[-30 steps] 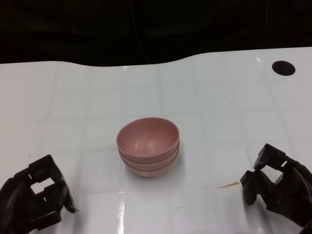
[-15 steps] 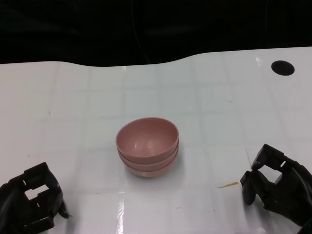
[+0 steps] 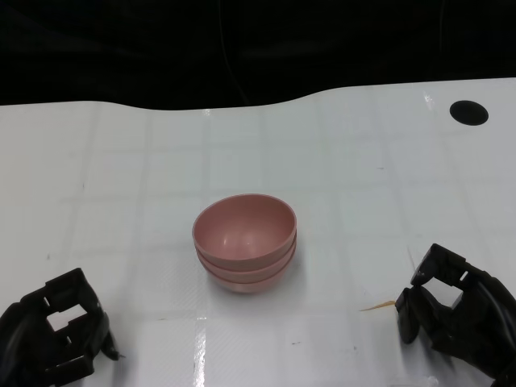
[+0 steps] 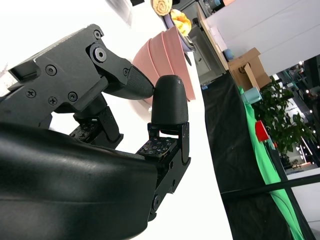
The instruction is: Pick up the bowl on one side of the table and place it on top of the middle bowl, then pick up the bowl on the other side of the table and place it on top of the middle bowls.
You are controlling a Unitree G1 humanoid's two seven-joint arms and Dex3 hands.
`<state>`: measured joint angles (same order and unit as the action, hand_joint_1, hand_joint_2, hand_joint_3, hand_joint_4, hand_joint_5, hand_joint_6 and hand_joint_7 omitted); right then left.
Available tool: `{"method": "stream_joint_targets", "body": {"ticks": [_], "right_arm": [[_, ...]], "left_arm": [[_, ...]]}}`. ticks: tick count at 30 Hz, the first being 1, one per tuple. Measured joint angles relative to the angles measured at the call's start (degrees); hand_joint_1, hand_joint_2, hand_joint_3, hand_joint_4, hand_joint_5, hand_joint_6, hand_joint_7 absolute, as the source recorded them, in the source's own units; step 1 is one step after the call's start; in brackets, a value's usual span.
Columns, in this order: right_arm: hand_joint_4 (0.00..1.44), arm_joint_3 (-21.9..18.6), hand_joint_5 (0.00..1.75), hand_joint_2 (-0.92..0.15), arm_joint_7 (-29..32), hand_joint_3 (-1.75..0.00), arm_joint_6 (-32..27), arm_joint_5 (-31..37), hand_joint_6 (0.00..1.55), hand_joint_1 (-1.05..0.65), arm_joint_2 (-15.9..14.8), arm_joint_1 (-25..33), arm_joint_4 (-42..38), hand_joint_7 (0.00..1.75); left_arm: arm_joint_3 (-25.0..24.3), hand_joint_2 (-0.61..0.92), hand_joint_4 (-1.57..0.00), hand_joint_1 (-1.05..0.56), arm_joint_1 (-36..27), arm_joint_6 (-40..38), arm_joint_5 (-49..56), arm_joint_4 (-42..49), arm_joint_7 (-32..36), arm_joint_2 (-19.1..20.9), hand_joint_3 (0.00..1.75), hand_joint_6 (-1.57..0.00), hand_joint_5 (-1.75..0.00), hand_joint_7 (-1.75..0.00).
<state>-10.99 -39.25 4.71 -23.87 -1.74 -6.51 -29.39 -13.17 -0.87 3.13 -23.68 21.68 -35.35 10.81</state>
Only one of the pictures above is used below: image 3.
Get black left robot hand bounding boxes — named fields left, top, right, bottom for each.
left=0, top=267, right=121, bottom=387

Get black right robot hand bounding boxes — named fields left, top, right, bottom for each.
left=394, top=243, right=516, bottom=380

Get pink plastic bowl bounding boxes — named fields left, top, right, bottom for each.
left=191, top=193, right=298, bottom=262
left=201, top=249, right=298, bottom=295
left=195, top=237, right=298, bottom=276

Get orange wooden sliver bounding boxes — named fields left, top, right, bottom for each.
left=360, top=298, right=398, bottom=312

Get black round table grommet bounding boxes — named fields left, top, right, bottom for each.
left=449, top=99, right=489, bottom=127

